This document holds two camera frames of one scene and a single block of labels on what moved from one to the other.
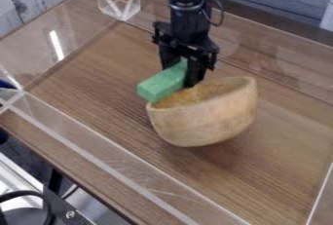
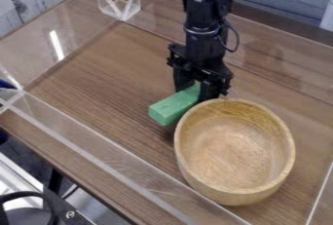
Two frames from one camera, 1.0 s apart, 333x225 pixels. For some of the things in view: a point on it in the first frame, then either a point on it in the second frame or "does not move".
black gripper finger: (199, 62) → (212, 89)
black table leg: (55, 181) does not move
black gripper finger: (168, 56) → (183, 78)
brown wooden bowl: (208, 113) → (234, 150)
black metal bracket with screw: (64, 213) does not move
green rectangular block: (166, 82) → (164, 110)
